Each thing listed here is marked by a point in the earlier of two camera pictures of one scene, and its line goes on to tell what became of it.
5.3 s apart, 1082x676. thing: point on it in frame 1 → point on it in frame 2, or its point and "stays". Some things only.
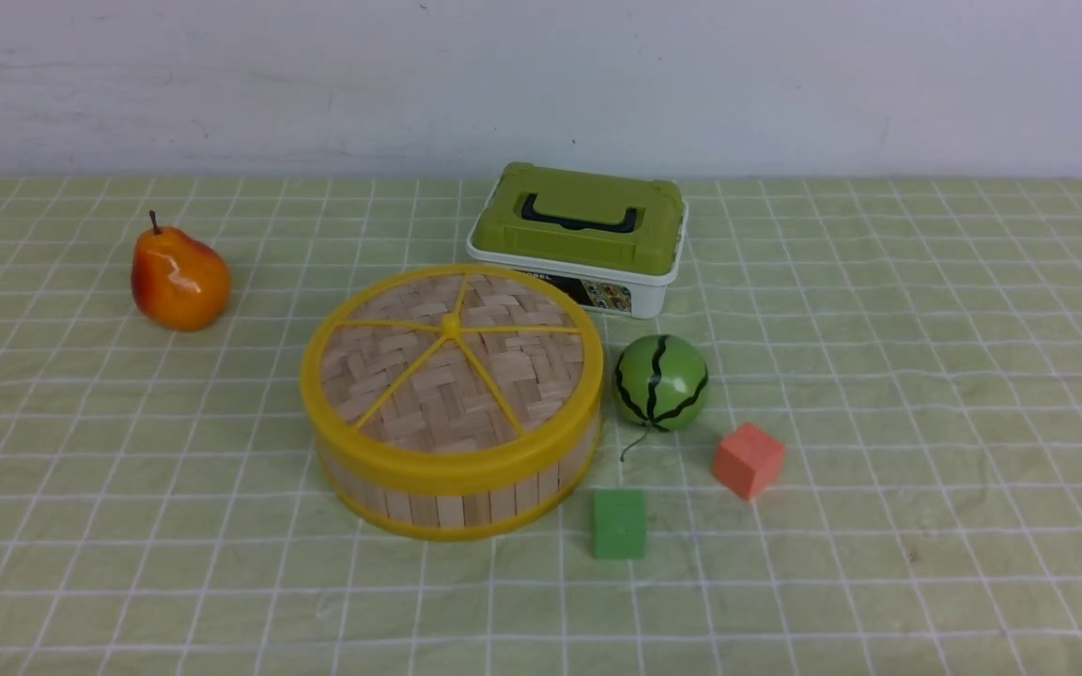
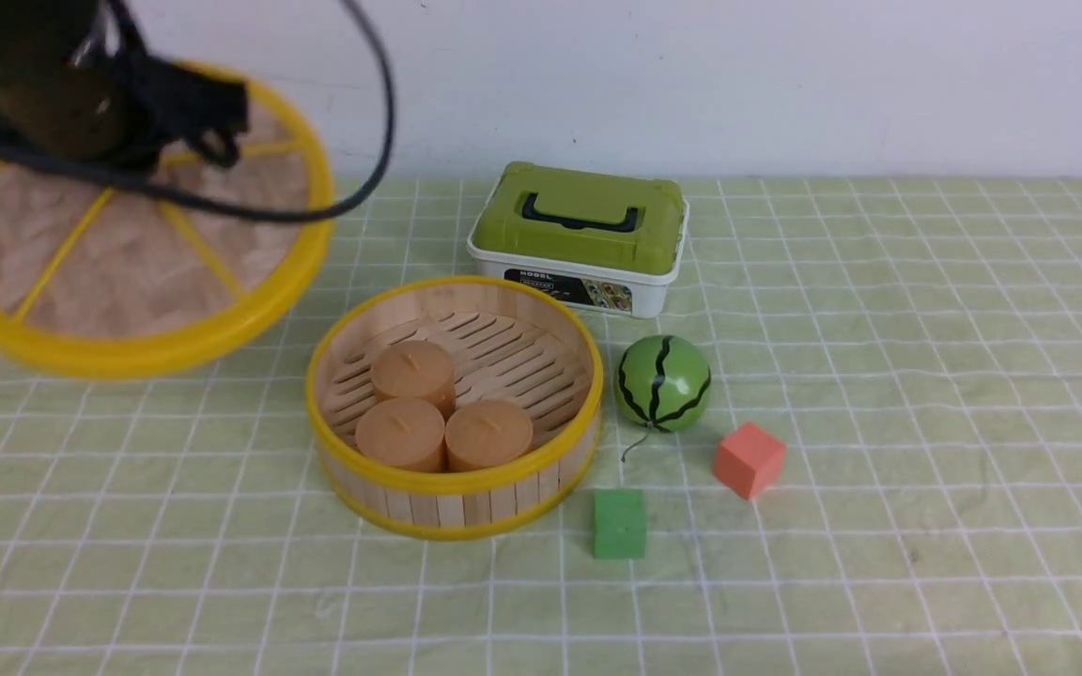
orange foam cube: (748, 460) stays
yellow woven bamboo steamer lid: (453, 374) → (100, 276)
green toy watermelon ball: (660, 381) stays
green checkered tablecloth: (953, 371) stays
